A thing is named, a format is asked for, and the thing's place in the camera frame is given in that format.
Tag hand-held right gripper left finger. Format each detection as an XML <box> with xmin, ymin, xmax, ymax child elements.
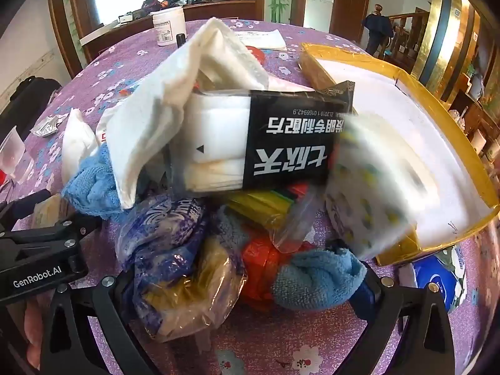
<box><xmin>38</xmin><ymin>269</ymin><xmax>161</xmax><ymax>375</ymax></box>

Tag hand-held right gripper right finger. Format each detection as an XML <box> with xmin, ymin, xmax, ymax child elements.
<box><xmin>326</xmin><ymin>240</ymin><xmax>458</xmax><ymax>375</ymax></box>

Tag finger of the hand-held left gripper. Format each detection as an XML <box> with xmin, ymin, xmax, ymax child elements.
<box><xmin>0</xmin><ymin>215</ymin><xmax>103</xmax><ymax>262</ymax></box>
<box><xmin>0</xmin><ymin>189</ymin><xmax>53</xmax><ymax>227</ymax></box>

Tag blue towel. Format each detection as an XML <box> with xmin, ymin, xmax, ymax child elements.
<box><xmin>62</xmin><ymin>144</ymin><xmax>129</xmax><ymax>221</ymax></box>
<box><xmin>273</xmin><ymin>248</ymin><xmax>368</xmax><ymax>309</ymax></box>

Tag blue tissue pack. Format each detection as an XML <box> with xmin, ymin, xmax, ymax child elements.
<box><xmin>408</xmin><ymin>248</ymin><xmax>467</xmax><ymax>313</ymax></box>

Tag blue white plastic bag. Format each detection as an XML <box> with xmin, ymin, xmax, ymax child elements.
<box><xmin>115</xmin><ymin>194</ymin><xmax>248</xmax><ymax>343</ymax></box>

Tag patterned tissue pack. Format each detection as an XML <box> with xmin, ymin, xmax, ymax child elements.
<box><xmin>324</xmin><ymin>115</ymin><xmax>434</xmax><ymax>258</ymax></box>

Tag colourful sponge pack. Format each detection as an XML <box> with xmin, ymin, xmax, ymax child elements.
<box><xmin>227</xmin><ymin>187</ymin><xmax>325</xmax><ymax>251</ymax></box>

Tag yellow cardboard box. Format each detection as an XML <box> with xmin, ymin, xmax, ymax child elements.
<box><xmin>299</xmin><ymin>43</ymin><xmax>500</xmax><ymax>268</ymax></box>

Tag person's left hand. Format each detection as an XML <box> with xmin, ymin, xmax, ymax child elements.
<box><xmin>23</xmin><ymin>293</ymin><xmax>53</xmax><ymax>365</ymax></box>

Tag clear plastic cup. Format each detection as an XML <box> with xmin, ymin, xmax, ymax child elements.
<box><xmin>0</xmin><ymin>125</ymin><xmax>35</xmax><ymax>184</ymax></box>

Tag silver foil wrapper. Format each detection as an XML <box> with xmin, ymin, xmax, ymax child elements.
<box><xmin>33</xmin><ymin>115</ymin><xmax>59</xmax><ymax>138</ymax></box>

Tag white tissue pack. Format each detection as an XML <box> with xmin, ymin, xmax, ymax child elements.
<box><xmin>62</xmin><ymin>108</ymin><xmax>98</xmax><ymax>182</ymax></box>

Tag black bag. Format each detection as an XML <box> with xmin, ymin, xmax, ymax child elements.
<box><xmin>0</xmin><ymin>77</ymin><xmax>61</xmax><ymax>141</ymax></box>

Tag red plastic bag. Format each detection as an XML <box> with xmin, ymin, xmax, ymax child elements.
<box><xmin>240</xmin><ymin>238</ymin><xmax>298</xmax><ymax>309</ymax></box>

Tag purple floral tablecloth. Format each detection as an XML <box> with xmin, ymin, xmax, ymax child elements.
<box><xmin>23</xmin><ymin>19</ymin><xmax>493</xmax><ymax>375</ymax></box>

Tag black label wipes packet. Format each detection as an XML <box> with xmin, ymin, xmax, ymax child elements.
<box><xmin>170</xmin><ymin>81</ymin><xmax>356</xmax><ymax>194</ymax></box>

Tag wooden side cabinet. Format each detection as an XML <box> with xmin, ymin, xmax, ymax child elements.
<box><xmin>441</xmin><ymin>62</ymin><xmax>500</xmax><ymax>165</ymax></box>

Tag white plastic jar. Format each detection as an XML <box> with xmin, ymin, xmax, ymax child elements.
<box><xmin>152</xmin><ymin>6</ymin><xmax>187</xmax><ymax>47</ymax></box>

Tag wooden stair railing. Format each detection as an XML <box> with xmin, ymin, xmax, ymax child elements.
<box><xmin>375</xmin><ymin>4</ymin><xmax>430</xmax><ymax>63</ymax></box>

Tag white paper sheets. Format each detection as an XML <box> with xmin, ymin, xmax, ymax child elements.
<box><xmin>234</xmin><ymin>29</ymin><xmax>288</xmax><ymax>51</ymax></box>

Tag gold pillar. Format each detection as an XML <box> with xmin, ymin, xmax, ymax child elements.
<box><xmin>410</xmin><ymin>0</ymin><xmax>481</xmax><ymax>98</ymax></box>

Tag wooden door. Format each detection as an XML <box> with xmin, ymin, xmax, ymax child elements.
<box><xmin>334</xmin><ymin>0</ymin><xmax>372</xmax><ymax>32</ymax></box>

